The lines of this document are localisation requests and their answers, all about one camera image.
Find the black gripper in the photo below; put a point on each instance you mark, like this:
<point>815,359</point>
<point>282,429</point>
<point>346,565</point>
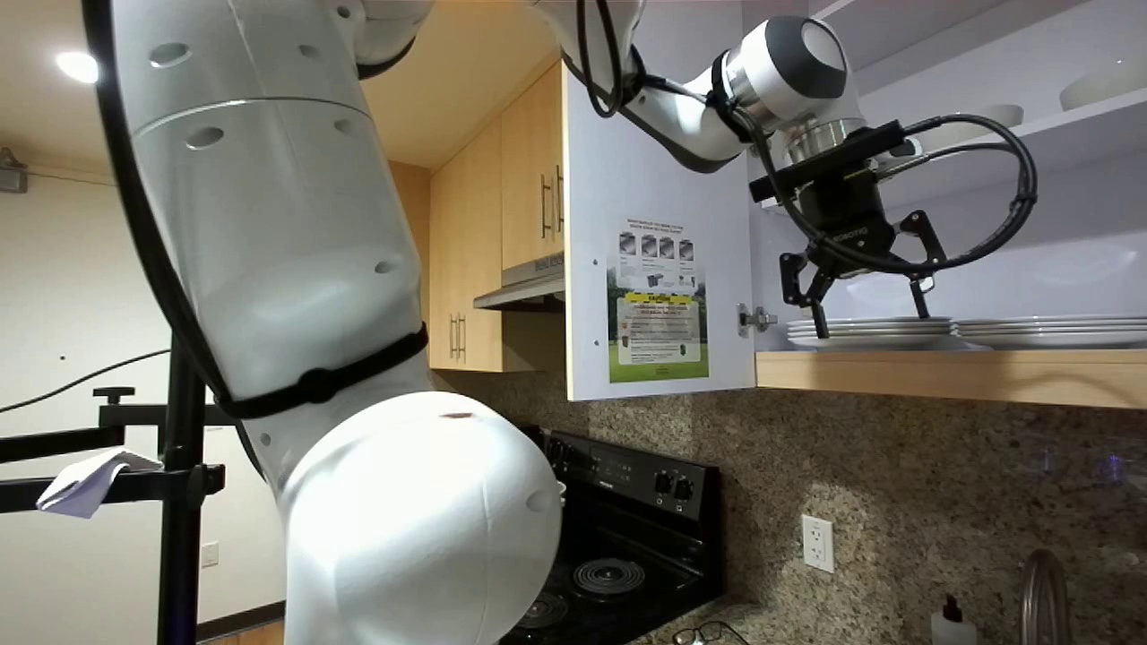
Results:
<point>828,191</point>

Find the white cabinet door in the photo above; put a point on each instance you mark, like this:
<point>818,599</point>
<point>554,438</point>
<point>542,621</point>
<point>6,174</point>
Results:
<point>612,174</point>

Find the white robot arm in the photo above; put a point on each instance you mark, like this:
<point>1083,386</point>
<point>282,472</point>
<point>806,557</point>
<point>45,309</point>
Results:
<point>278,250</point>

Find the metal door hinge lower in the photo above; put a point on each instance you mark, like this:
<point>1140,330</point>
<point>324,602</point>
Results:
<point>753,322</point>

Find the left stack of white plates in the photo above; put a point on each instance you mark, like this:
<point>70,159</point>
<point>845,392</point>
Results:
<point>870,336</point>

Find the stack of white plates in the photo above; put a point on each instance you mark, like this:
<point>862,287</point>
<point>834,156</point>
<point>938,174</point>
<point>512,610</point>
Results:
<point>870,336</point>
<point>1055,330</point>

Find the right stack of white plates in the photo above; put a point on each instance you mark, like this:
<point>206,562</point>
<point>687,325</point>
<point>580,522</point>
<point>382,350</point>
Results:
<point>1055,330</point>

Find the green paper notice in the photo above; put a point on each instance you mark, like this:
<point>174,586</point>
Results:
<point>656,303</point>

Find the white bowl middle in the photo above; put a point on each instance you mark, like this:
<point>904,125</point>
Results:
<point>1003,114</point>

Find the white bowl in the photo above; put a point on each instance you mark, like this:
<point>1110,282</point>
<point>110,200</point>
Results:
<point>1103,84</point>
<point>1003,114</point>

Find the white bowl right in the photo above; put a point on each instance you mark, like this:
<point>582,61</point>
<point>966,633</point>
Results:
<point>1103,84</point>

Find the steel range hood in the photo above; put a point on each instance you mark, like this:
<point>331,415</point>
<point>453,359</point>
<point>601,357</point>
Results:
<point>527,287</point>

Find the black stove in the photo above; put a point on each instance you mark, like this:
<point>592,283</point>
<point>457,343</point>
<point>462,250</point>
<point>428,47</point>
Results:
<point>643,541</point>

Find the chrome faucet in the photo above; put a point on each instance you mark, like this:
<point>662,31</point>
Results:
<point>1045,602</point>

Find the black metal stand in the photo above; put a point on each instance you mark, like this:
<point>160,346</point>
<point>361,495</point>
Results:
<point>176,485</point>

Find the white crumpled paper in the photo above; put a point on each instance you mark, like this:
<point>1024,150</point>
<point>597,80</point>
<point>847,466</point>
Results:
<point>85,485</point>

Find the white wall outlet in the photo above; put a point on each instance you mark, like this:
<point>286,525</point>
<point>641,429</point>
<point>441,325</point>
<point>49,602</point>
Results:
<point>818,541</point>

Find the light wood wall cabinets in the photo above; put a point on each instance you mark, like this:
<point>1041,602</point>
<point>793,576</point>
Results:
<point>489,213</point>

